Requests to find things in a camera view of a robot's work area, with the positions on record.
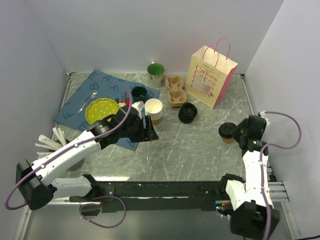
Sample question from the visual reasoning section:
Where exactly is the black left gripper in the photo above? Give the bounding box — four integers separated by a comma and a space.
120, 115, 159, 143

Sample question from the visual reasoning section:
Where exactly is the black cup lid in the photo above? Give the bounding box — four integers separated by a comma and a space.
218, 122, 237, 139

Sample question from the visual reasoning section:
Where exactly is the brown pulp cup carrier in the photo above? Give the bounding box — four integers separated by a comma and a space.
165, 75, 187, 108

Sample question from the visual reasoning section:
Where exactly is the cream cakes paper bag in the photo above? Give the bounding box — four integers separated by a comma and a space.
185, 44, 238, 108

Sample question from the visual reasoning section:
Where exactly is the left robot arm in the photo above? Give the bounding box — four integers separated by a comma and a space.
16, 111, 159, 210

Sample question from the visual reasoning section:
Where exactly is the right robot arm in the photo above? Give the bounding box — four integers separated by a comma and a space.
218, 115, 280, 240

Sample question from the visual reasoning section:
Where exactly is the stack of paper cups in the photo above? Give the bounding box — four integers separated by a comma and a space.
144, 98, 163, 126

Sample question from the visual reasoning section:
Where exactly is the mouse plush toy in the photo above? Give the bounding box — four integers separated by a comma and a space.
118, 99, 130, 108

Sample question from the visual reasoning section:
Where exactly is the dark green mug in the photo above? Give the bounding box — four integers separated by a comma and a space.
131, 86, 148, 103

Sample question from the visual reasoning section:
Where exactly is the yellow-green dotted plate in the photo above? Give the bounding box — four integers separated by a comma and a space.
85, 98, 120, 125

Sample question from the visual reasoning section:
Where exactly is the stack of black lids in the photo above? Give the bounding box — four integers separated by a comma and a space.
178, 102, 198, 124

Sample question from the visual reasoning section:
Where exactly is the silver fork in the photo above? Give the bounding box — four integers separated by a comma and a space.
78, 91, 98, 113

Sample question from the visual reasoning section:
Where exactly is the blue letter-print cloth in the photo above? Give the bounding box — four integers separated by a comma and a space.
54, 70, 160, 151

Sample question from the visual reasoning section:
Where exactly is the white floral mug green inside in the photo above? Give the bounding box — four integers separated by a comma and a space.
147, 62, 165, 88

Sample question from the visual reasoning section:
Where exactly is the grey cup of straws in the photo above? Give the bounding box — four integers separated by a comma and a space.
35, 127, 70, 160

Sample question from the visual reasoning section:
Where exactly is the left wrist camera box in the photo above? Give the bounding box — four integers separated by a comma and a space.
131, 101, 145, 112

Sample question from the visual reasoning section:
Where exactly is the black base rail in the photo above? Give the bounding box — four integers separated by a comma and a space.
69, 176, 230, 213

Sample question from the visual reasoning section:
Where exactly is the aluminium frame rail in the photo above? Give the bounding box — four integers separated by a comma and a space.
268, 181, 290, 202

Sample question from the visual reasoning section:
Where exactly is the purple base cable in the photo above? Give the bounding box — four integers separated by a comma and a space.
79, 195, 128, 229

